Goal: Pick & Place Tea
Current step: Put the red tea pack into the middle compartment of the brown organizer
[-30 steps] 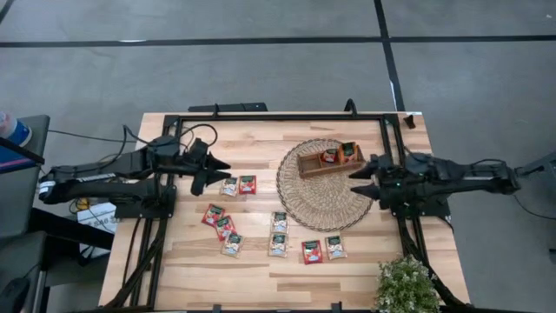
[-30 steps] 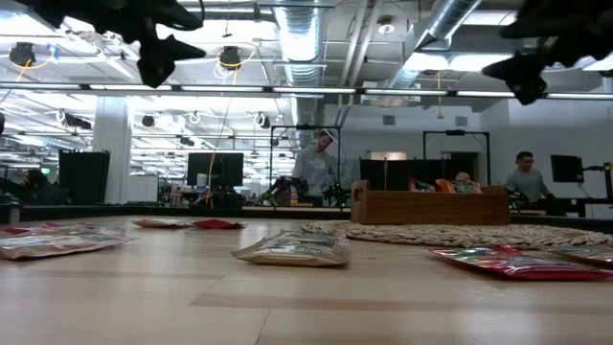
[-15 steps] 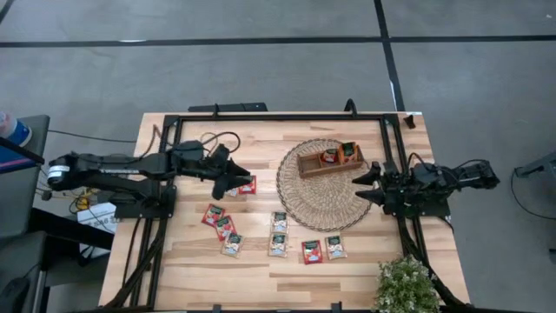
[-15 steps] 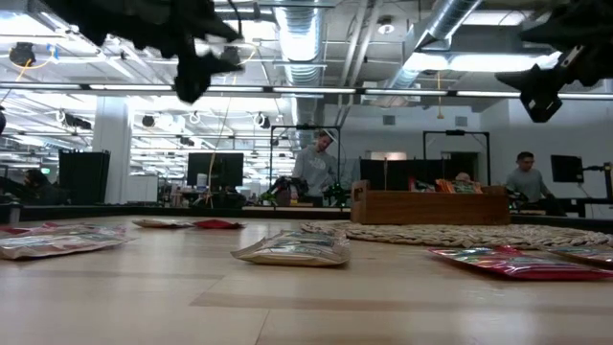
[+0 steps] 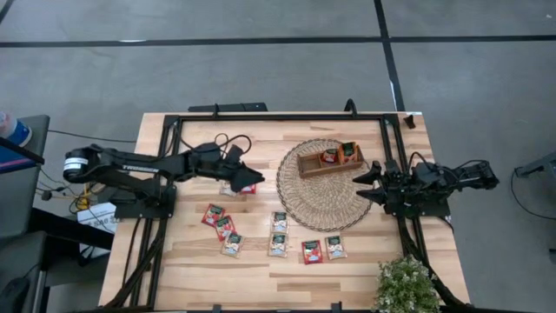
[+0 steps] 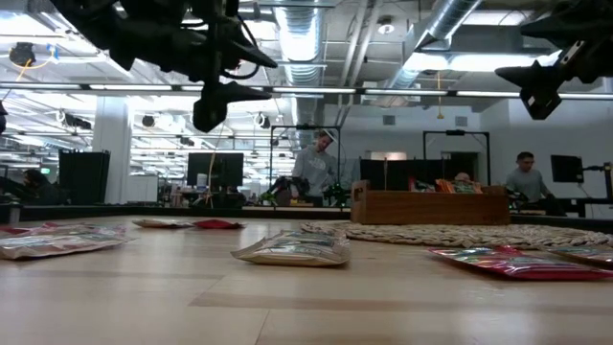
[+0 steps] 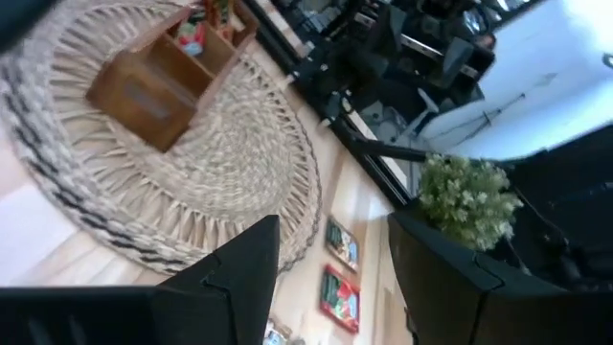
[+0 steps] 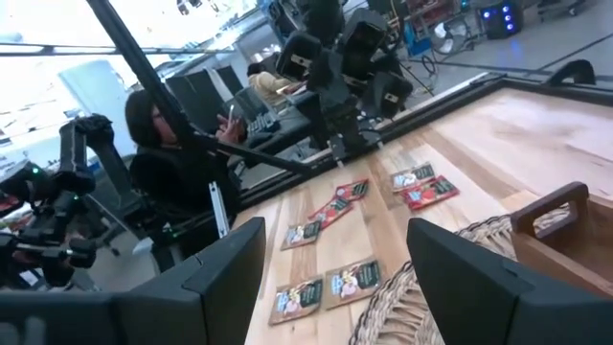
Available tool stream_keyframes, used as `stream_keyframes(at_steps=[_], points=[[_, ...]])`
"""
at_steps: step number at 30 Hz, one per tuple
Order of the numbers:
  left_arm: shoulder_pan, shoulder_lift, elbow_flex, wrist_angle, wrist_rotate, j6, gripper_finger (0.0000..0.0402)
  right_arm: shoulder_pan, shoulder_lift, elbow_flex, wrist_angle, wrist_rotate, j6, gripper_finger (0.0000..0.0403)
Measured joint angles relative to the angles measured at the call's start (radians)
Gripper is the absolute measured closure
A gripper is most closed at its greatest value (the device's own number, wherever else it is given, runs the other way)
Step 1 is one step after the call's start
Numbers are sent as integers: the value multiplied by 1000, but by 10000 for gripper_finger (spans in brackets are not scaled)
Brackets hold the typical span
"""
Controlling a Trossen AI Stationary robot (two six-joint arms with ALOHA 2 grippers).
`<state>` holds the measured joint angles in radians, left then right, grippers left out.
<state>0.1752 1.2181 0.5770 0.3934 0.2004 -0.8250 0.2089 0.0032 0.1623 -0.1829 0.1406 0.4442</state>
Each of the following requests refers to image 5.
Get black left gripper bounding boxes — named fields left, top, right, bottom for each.
left=187, top=142, right=266, bottom=194

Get blue board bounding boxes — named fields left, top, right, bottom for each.
left=0, top=143, right=38, bottom=174

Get black left camera cable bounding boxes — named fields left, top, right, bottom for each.
left=215, top=132, right=254, bottom=160

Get green plant white flowers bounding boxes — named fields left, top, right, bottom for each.
left=374, top=255, right=443, bottom=313

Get black computer mouse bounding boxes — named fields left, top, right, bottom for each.
left=0, top=276, right=30, bottom=313

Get grey desk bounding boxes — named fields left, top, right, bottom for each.
left=0, top=114, right=52, bottom=239

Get white cardboard box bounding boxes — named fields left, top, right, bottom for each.
left=76, top=202, right=119, bottom=260

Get black power cable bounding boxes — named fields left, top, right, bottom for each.
left=36, top=167, right=109, bottom=210

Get thin black floor cable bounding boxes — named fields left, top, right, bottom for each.
left=47, top=129, right=138, bottom=144
left=510, top=167, right=556, bottom=221

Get wooden compartment tea box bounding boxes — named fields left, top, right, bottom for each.
left=296, top=142, right=366, bottom=179

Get round woven straw placemat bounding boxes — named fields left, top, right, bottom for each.
left=275, top=137, right=374, bottom=233

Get grey stand foot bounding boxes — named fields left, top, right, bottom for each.
left=513, top=151, right=556, bottom=179

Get bottle with blue label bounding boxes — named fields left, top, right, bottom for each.
left=0, top=110, right=34, bottom=147

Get orange peach tea bag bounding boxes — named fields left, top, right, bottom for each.
left=338, top=141, right=360, bottom=164

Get yellow cable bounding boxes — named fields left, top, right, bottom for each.
left=64, top=176, right=109, bottom=212

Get flat black bar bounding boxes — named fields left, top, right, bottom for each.
left=188, top=102, right=269, bottom=114

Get black rod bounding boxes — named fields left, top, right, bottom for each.
left=0, top=134, right=47, bottom=165

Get black camera cable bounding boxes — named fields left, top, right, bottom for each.
left=407, top=150, right=438, bottom=175
left=215, top=132, right=254, bottom=160

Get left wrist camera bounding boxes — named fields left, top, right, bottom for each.
left=226, top=143, right=245, bottom=164

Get black aluminium table frame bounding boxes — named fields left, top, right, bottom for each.
left=103, top=111, right=475, bottom=313

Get black right camera cable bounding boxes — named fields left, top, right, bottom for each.
left=407, top=150, right=438, bottom=175

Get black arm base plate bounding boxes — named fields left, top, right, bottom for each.
left=387, top=182, right=452, bottom=219
left=114, top=190, right=175, bottom=220

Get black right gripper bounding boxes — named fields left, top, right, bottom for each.
left=352, top=159, right=416, bottom=206

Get silver packet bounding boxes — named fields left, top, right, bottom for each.
left=221, top=232, right=245, bottom=260

